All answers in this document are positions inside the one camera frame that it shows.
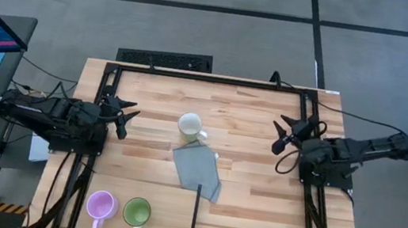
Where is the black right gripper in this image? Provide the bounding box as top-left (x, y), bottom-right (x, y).
top-left (269, 108), bottom-right (321, 146)

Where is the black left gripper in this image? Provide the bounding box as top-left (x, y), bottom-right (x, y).
top-left (93, 93), bottom-right (143, 132)

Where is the cream white mug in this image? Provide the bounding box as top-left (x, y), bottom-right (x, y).
top-left (174, 111), bottom-right (212, 146)

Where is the pink mug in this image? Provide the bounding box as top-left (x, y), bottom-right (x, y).
top-left (82, 188), bottom-right (122, 228)

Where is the green ribbed mug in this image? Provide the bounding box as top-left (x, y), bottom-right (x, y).
top-left (119, 194), bottom-right (154, 228)

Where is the wooden shelf board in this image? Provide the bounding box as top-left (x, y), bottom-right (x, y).
top-left (74, 171), bottom-right (202, 228)

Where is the black keyboard on floor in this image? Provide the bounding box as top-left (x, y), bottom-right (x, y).
top-left (115, 42), bottom-right (215, 75)

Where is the grey folded cloth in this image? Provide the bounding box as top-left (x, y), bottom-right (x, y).
top-left (166, 137), bottom-right (228, 205)

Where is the white box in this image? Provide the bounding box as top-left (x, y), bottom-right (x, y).
top-left (28, 132), bottom-right (53, 165)

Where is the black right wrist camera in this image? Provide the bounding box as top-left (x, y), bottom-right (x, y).
top-left (269, 133), bottom-right (293, 158)

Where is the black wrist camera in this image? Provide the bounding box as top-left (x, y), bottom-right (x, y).
top-left (112, 116), bottom-right (132, 142)
top-left (269, 133), bottom-right (293, 158)

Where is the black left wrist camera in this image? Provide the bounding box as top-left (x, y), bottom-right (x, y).
top-left (112, 116), bottom-right (132, 142)

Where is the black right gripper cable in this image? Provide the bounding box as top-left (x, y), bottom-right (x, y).
top-left (273, 147), bottom-right (304, 178)

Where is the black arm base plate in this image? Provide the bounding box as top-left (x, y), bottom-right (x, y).
top-left (47, 123), bottom-right (109, 159)
top-left (296, 153), bottom-right (357, 192)

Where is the long black cable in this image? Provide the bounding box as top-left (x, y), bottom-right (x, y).
top-left (312, 101), bottom-right (408, 136)

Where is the black metal table frame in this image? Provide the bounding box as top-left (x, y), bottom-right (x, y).
top-left (21, 51), bottom-right (387, 228)

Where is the black shelf post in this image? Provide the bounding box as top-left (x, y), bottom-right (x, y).
top-left (189, 184), bottom-right (204, 228)

